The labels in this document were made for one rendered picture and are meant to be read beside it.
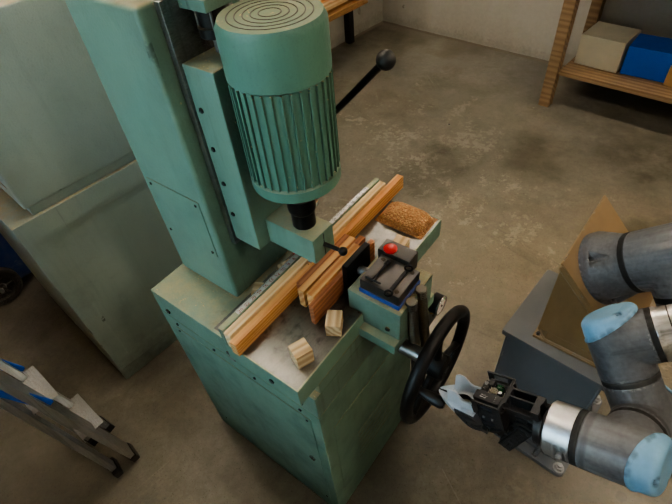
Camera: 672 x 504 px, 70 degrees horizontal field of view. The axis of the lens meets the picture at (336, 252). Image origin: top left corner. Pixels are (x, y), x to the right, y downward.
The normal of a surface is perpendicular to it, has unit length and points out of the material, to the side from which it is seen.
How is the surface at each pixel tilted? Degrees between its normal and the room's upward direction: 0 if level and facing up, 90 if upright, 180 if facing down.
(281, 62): 90
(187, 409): 0
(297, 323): 0
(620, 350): 59
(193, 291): 0
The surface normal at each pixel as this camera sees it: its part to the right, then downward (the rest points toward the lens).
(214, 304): -0.07, -0.69
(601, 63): -0.69, 0.56
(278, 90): 0.08, 0.71
